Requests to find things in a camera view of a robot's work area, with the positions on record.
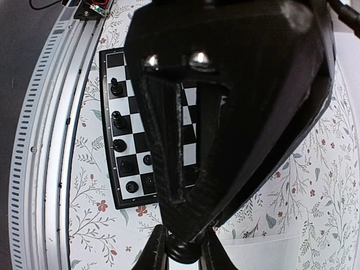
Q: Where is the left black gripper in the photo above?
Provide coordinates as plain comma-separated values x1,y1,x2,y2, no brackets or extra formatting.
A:
125,1,335,226

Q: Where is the black chess bishop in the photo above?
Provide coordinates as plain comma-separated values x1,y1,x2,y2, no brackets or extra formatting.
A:
110,78,123,96

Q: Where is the black and white chessboard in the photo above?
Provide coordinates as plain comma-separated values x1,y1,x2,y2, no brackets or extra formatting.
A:
98,47,200,210

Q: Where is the floral patterned table mat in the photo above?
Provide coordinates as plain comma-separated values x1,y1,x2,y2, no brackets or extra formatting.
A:
68,1,359,269

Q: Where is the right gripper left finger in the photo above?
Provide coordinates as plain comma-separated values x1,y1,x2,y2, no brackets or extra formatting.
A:
132,225,169,270

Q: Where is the black chess king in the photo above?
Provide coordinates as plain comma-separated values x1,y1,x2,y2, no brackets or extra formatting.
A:
111,111,127,129

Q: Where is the white plastic compartment tray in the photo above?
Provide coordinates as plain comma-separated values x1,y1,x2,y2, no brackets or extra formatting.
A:
165,235,302,270

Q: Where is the black chess piece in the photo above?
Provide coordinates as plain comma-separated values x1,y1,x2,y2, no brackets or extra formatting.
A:
165,234,201,264
145,175,154,187
119,160,133,174
125,181,139,194

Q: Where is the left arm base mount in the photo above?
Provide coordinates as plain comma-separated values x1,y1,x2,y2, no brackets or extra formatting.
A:
73,0,112,21

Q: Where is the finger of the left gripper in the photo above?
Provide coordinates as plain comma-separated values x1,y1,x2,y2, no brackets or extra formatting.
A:
170,82,225,242
139,75,185,233

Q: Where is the black chess pawn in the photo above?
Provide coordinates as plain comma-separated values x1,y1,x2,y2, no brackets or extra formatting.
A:
112,139,127,152
143,154,152,166

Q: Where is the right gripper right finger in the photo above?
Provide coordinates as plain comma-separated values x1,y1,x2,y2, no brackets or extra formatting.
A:
201,227,235,270

